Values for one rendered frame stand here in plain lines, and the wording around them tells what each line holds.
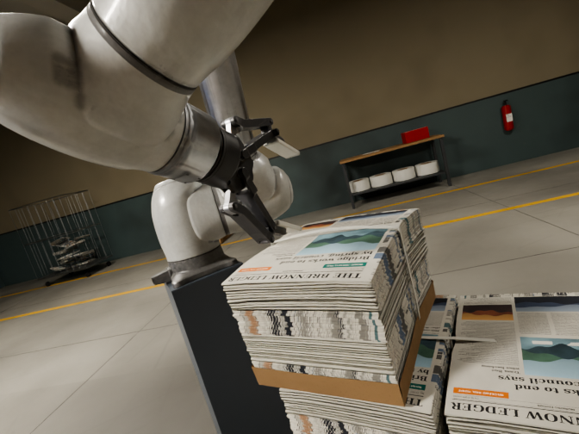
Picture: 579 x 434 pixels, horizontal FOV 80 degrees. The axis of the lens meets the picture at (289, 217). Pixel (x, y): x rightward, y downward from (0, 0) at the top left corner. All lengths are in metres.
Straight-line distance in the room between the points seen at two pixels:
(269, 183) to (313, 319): 0.46
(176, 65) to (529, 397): 0.61
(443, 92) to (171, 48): 7.18
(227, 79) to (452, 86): 6.76
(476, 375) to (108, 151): 0.61
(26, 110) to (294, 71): 7.05
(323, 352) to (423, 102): 6.86
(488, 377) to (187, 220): 0.73
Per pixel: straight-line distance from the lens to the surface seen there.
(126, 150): 0.36
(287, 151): 0.60
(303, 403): 0.73
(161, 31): 0.30
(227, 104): 0.87
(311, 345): 0.62
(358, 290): 0.51
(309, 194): 7.23
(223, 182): 0.45
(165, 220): 0.96
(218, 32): 0.31
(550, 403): 0.64
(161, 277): 1.02
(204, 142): 0.40
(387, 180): 6.59
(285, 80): 7.31
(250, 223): 0.48
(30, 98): 0.33
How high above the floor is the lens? 1.25
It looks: 10 degrees down
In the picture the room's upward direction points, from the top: 16 degrees counter-clockwise
